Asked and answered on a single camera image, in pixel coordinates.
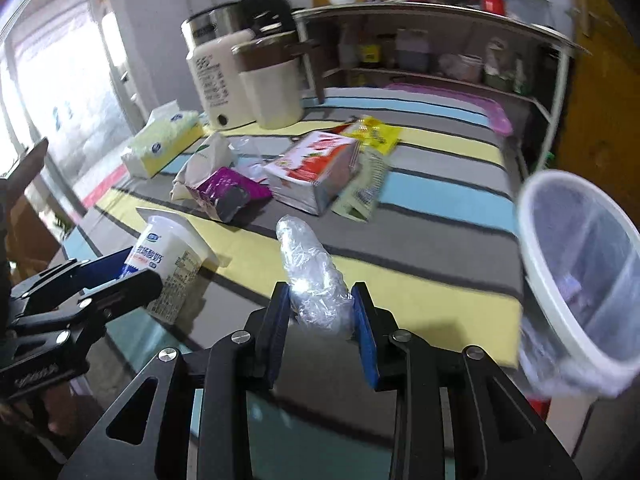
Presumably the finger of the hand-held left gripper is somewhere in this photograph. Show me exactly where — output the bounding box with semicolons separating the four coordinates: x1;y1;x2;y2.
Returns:
10;248;137;307
15;267;164;337

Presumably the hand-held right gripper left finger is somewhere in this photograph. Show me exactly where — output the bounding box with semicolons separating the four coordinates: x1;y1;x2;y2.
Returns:
57;282;293;480

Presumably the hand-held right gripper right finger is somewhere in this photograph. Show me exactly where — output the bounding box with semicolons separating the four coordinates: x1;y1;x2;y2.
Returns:
350;282;583;480

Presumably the white yogurt cup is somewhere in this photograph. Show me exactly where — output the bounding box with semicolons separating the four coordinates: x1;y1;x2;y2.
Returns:
117;206;232;325

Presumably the clear plastic wrap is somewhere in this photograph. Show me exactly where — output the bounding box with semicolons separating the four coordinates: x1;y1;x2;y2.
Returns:
276;215;353;335

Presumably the purple snack packet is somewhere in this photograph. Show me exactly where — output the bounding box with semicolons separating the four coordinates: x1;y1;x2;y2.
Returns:
185;166;273;223

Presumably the red white carton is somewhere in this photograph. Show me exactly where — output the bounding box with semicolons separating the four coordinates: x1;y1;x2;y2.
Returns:
262;131;363;216

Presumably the yellow snack packet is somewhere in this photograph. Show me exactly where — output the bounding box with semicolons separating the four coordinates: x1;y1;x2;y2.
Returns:
340;116;403;155

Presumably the white trash bin with bag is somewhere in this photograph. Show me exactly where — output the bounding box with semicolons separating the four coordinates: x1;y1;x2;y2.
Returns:
517;175;640;401

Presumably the striped tablecloth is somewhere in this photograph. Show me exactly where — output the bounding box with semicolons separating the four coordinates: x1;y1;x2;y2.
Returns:
47;85;526;371

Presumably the yellow green tissue pack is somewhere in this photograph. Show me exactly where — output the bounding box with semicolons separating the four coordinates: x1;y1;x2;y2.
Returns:
121;101;206;178

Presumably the white paper bag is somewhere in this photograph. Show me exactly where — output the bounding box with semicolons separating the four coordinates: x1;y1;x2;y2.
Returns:
170;132;236;201

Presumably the green white wrapper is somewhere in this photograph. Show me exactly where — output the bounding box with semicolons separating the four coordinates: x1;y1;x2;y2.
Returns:
331;147;391;222

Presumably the clear plastic film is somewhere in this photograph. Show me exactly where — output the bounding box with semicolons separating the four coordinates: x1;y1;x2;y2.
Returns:
227;135;268;183

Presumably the red plastic stool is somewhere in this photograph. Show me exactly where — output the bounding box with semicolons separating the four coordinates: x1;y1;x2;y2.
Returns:
524;394;552;417

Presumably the glass window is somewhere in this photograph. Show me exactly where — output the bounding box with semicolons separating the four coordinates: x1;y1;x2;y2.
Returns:
0;0;141;221

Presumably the white steel rice cooker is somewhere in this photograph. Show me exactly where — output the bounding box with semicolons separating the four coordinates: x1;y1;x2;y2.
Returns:
181;0;296;131

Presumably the beige brown electric kettle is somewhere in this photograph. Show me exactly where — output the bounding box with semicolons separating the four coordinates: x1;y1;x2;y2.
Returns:
231;30;321;130

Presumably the yellow label oil bottle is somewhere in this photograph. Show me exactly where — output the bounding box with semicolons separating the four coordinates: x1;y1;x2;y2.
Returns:
360;35;384;69

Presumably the white bucket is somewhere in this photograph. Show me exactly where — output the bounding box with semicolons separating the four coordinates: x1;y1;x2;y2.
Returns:
440;52;483;83

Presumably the dark liquid jug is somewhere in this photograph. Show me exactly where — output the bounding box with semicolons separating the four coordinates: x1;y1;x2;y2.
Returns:
395;29;432;73

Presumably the white plastic bag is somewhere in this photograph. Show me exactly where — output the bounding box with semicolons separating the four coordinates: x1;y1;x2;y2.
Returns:
482;37;517;92

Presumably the wooden door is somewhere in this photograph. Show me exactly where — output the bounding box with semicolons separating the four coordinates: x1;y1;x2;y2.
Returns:
550;0;640;191

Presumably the metal shelf rack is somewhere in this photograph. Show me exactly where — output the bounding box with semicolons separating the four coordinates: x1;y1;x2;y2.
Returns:
292;4;591;176

